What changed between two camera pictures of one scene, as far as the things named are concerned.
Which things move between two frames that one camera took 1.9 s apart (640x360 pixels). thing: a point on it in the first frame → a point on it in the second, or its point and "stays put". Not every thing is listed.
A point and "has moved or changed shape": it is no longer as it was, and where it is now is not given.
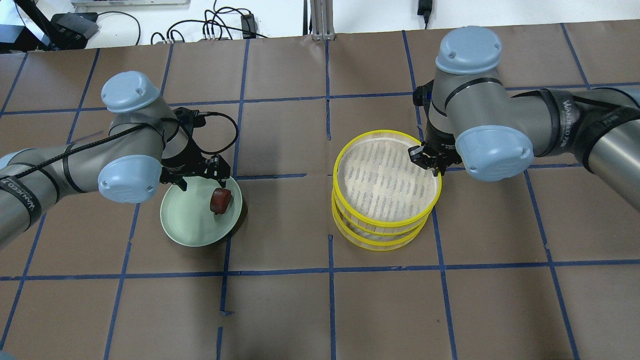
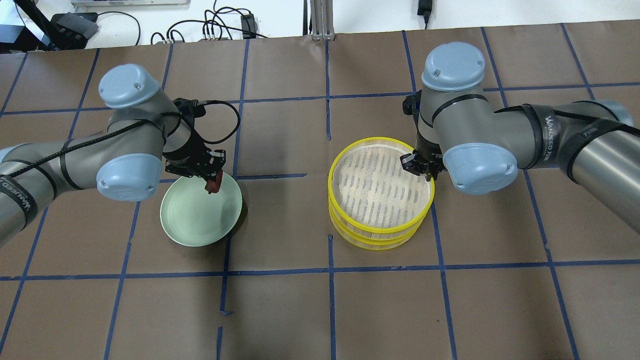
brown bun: [220, 200] → [211, 186]
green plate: [186, 216] stays put
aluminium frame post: [322, 20] stays put
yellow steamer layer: [378, 189] has moved or changed shape
